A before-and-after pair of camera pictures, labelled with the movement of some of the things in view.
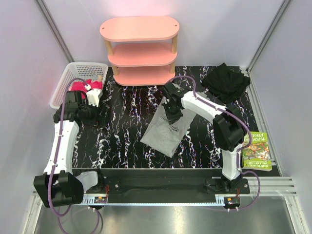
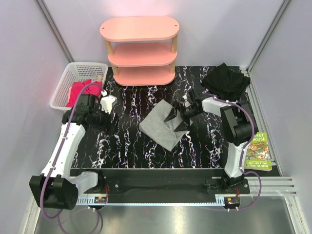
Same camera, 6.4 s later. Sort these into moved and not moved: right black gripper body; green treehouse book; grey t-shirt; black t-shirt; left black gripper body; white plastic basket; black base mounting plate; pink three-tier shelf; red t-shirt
Moved: right black gripper body; left black gripper body; grey t-shirt
Not moved: black base mounting plate; black t-shirt; red t-shirt; pink three-tier shelf; white plastic basket; green treehouse book
